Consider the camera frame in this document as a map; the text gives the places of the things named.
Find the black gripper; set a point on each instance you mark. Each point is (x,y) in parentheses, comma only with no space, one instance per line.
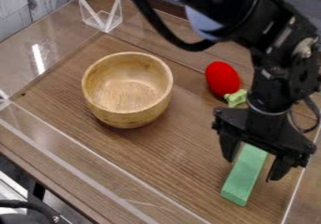
(263,127)

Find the green rectangular block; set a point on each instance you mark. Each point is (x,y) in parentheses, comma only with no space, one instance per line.
(243,175)

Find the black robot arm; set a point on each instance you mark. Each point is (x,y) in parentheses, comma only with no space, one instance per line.
(282,41)

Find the brown wooden bowl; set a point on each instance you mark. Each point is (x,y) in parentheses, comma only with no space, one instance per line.
(127,89)

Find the red toy strawberry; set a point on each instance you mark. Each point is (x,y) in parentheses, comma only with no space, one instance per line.
(225,83)

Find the clear acrylic corner bracket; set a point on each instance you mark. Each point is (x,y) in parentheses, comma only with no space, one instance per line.
(101,20)

